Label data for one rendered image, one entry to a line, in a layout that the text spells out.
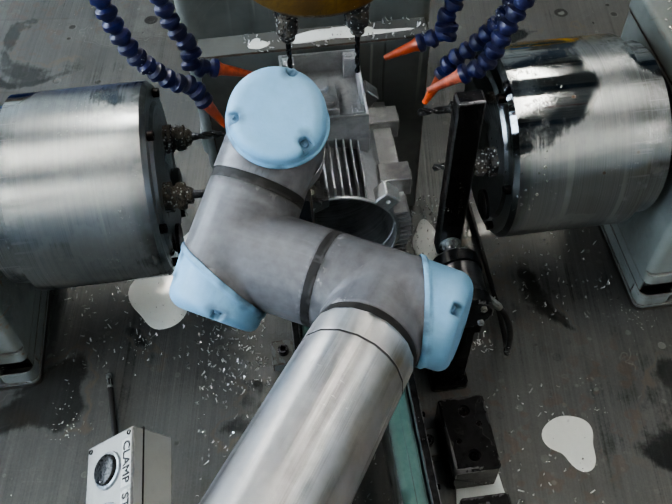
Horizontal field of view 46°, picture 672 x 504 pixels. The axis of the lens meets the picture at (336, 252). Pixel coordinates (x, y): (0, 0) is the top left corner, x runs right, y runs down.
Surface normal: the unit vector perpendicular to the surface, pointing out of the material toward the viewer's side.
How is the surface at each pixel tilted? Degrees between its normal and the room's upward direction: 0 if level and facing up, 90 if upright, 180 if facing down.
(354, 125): 90
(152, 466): 52
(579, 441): 0
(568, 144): 47
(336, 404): 19
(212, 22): 90
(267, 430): 29
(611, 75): 13
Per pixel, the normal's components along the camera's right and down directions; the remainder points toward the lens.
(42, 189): 0.07, 0.11
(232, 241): -0.17, -0.25
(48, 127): 0.00, -0.45
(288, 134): 0.04, -0.11
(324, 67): 0.11, 0.80
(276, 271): -0.29, 0.03
